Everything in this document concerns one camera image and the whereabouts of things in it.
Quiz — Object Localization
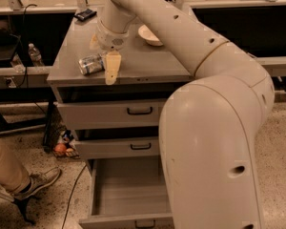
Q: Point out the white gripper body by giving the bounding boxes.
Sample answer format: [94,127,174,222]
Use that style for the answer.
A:
[95,21,129,51]

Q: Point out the silver blue redbull can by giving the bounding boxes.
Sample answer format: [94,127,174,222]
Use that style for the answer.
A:
[78,53,105,75]

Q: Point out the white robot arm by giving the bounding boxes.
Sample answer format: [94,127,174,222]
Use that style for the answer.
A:
[96,0,275,229]

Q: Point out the grey top drawer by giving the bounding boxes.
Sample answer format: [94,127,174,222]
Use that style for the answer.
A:
[58,99,165,130]

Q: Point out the grey drawer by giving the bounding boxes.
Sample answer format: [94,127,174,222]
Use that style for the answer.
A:
[79,156,174,229]
[58,99,165,130]
[74,137,159,159]

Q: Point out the grey drawer cabinet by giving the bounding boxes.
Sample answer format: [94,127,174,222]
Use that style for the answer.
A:
[48,19,191,229]

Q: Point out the grey middle drawer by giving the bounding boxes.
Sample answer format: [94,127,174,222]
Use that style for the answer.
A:
[74,137,159,159]

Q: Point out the grey bottom drawer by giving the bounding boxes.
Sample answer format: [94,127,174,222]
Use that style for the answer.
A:
[79,156,174,229]

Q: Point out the black phone on cabinet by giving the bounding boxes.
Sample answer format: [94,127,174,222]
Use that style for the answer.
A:
[74,9,97,22]

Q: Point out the white ceramic bowl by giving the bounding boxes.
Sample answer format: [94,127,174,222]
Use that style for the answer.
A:
[138,25,163,47]

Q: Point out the clear plastic water bottle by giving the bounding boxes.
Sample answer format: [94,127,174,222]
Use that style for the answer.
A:
[28,43,44,67]

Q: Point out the snack pile on floor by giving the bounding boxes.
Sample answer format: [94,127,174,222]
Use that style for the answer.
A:
[52,130,79,158]

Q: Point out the grey sneaker shoe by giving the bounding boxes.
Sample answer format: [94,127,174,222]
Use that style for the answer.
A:
[12,167,61,200]

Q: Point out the person leg khaki trousers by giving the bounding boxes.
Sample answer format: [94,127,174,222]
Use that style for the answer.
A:
[0,139,31,194]

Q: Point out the black chair base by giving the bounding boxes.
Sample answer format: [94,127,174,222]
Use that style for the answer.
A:
[0,192,36,225]

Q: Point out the black cable on floor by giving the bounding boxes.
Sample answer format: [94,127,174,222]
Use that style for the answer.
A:
[60,164,88,229]

